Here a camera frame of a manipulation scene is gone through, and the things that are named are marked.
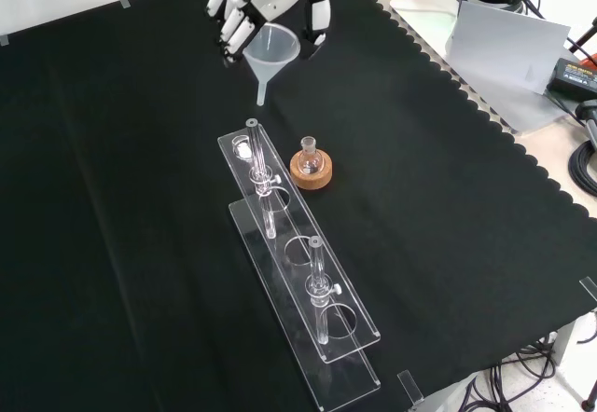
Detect grey card sheet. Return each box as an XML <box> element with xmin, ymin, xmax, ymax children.
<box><xmin>447</xmin><ymin>0</ymin><xmax>573</xmax><ymax>95</ymax></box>

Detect black power adapter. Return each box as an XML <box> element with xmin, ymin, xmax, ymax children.
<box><xmin>545</xmin><ymin>57</ymin><xmax>597</xmax><ymax>103</ymax></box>

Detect round-bottom glass flask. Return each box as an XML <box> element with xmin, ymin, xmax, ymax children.
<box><xmin>298</xmin><ymin>135</ymin><xmax>324</xmax><ymax>176</ymax></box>

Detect cork ring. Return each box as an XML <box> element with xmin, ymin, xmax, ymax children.
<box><xmin>289</xmin><ymin>149</ymin><xmax>335</xmax><ymax>192</ymax></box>

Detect grey tripod handle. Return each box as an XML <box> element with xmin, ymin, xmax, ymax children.
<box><xmin>576</xmin><ymin>100</ymin><xmax>597</xmax><ymax>150</ymax></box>

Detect clear acrylic funnel stand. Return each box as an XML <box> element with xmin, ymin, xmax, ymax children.
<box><xmin>216</xmin><ymin>117</ymin><xmax>382</xmax><ymax>411</ymax></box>

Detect clear plastic funnel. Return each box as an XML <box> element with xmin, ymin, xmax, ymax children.
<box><xmin>243</xmin><ymin>23</ymin><xmax>301</xmax><ymax>107</ymax></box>

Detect coiled black cable bundle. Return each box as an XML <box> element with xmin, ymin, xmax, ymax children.
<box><xmin>568</xmin><ymin>140</ymin><xmax>597</xmax><ymax>194</ymax></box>

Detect black cloth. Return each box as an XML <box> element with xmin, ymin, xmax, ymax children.
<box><xmin>0</xmin><ymin>0</ymin><xmax>597</xmax><ymax>412</ymax></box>

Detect black floor cables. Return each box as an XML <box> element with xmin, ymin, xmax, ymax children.
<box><xmin>459</xmin><ymin>327</ymin><xmax>597</xmax><ymax>412</ymax></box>

